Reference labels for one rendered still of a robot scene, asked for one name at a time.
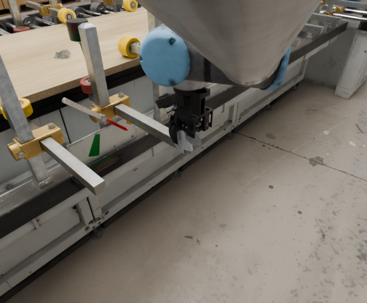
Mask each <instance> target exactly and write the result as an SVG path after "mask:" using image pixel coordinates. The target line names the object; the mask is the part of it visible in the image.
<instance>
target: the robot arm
mask: <svg viewBox="0 0 367 303"><path fill-rule="evenodd" d="M135 1H137V2H138V3H139V4H140V5H141V6H142V7H144V8H145V9H146V10H147V11H148V12H150V13H151V14H152V15H154V16H155V17H156V18H157V19H158V20H160V21H161V22H162V23H163V24H161V25H160V26H159V27H157V28H154V29H152V30H151V31H150V32H149V33H148V34H147V35H146V37H145V38H144V40H143V41H142V43H141V46H140V51H139V58H140V64H141V66H142V68H143V70H144V72H145V74H146V75H147V76H148V77H149V78H150V79H151V80H152V81H153V82H155V83H156V84H158V85H162V86H165V87H173V90H174V92H173V93H170V94H168V93H167V94H163V95H162V96H160V97H158V98H159V99H157V100H156V101H155V102H156V104H157V106H158V108H159V109H161V108H168V107H169V106H171V105H174V108H172V111H171V113H170V121H169V122H168V123H169V128H168V131H169V135H170V138H171V140H172V141H173V142H174V144H175V146H176V147H177V149H178V150H179V151H180V152H181V153H183V154H185V153H186V152H187V151H190V152H191V151H193V147H192V145H191V144H193V145H201V144H202V140H201V139H200V138H199V137H198V136H197V134H196V132H200V131H201V130H202V131H206V130H208V129H209V127H212V116H213V109H211V108H208V107H207V106H205V98H206V97H207V96H209V95H210V89H208V88H205V86H206V85H207V84H208V82H210V83H216V84H226V85H236V86H241V87H251V88H259V89H261V90H275V89H277V88H279V87H280V85H281V83H282V81H283V78H284V77H285V73H286V69H287V66H288V61H289V56H290V51H291V44H292V43H293V42H294V40H295V39H296V37H297V35H299V33H300V31H301V30H302V29H303V27H304V26H305V24H306V23H307V21H308V20H309V19H310V17H311V15H312V14H313V12H314V11H315V10H316V8H317V7H318V6H319V4H320V3H321V1H322V0H135ZM210 114H211V122H209V115H210Z"/></svg>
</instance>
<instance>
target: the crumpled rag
mask: <svg viewBox="0 0 367 303"><path fill-rule="evenodd" d="M70 54H71V53H70V52H69V51H68V50H66V49H65V50H62V51H59V52H56V53H55V56H53V57H52V58H55V59H57V58H61V59H65V58H68V56H70Z"/></svg>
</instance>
